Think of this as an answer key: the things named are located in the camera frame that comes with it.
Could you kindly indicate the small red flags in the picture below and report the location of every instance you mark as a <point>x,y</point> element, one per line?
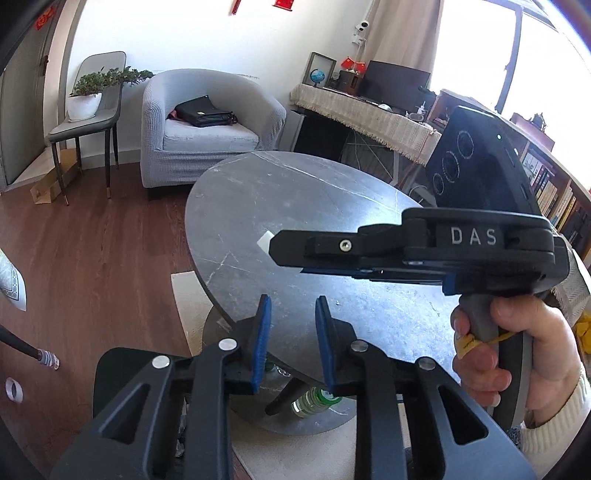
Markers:
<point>353,64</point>

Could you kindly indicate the black bag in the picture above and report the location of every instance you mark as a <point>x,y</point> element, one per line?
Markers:
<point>203,113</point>

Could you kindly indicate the person's right forearm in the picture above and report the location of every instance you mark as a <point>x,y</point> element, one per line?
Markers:
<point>558,429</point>

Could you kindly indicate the white security camera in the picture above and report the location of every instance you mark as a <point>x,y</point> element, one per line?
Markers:
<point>361,26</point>

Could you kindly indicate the picture frame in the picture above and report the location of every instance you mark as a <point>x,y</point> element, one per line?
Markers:
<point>328,62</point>

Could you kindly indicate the patterned table cloth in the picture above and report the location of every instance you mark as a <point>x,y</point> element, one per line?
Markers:
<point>11,286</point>

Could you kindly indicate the grey armchair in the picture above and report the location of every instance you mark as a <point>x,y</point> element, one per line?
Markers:
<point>203,143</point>

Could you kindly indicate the black monitor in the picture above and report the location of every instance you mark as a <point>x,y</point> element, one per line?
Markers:
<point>397,85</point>

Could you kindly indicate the potted plant white pot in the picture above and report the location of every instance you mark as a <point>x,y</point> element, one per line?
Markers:
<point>85,104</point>

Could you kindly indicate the white cabinet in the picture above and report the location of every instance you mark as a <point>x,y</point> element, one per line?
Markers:
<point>292,131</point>

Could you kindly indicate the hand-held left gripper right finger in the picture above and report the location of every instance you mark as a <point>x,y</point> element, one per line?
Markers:
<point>325,344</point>

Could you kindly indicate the red wall banner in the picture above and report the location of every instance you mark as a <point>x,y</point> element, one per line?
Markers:
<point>283,3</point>

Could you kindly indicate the cardboard box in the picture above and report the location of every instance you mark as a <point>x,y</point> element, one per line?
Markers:
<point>51,182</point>

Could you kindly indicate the green label plastic bottle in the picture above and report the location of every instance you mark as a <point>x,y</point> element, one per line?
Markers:
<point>316,401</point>

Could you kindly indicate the grey door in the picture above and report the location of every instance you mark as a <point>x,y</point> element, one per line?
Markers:
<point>23,106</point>

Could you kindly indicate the wooden bookshelf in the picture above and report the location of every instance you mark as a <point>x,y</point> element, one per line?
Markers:
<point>554,194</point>

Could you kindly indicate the beige curtain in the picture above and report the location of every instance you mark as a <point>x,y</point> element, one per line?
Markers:
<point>397,32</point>

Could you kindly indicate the small blue globe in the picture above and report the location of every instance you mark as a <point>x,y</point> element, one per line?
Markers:
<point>316,76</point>

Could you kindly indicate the table leg striped sock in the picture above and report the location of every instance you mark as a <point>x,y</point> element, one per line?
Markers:
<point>32,351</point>

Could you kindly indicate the brown wooden box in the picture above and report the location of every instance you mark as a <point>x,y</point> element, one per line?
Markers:
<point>347,82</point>

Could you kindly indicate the grey dining chair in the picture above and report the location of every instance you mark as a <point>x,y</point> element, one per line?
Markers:
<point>87,127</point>

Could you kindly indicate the person's right hand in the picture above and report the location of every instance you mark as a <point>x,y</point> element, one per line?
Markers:
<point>545,350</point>

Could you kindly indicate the desk with lace cloth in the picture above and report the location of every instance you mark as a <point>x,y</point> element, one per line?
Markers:
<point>369,117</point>

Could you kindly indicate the clear tape roll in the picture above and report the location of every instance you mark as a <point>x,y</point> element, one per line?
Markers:
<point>10,390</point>

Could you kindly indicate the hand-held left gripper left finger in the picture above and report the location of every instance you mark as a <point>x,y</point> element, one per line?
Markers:
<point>260,344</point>

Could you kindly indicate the red diamond door decoration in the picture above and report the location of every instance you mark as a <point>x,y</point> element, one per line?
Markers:
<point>44,18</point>

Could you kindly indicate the small white paper piece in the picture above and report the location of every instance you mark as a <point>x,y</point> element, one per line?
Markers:
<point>265,242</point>

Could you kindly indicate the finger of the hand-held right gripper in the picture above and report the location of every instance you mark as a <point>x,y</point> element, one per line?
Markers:
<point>392,275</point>
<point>332,247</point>

